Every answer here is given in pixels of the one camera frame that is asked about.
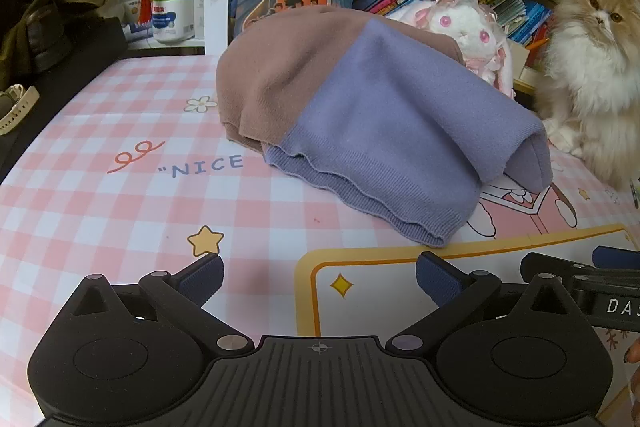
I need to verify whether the purple and mauve sweater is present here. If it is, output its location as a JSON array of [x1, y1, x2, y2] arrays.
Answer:
[[216, 5, 552, 247]]

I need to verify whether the pink checkered table mat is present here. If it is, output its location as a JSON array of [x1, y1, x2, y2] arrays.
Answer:
[[0, 54, 640, 427]]

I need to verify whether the fluffy orange white cat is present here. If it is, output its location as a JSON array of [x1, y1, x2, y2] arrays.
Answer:
[[535, 0, 639, 191]]

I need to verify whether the white wristwatch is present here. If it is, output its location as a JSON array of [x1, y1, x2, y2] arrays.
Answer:
[[0, 84, 40, 135]]

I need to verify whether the white pink plush bunny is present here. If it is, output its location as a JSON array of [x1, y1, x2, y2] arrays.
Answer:
[[387, 0, 515, 98]]

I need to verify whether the white jar green lid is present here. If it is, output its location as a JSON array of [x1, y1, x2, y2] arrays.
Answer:
[[151, 0, 195, 43]]

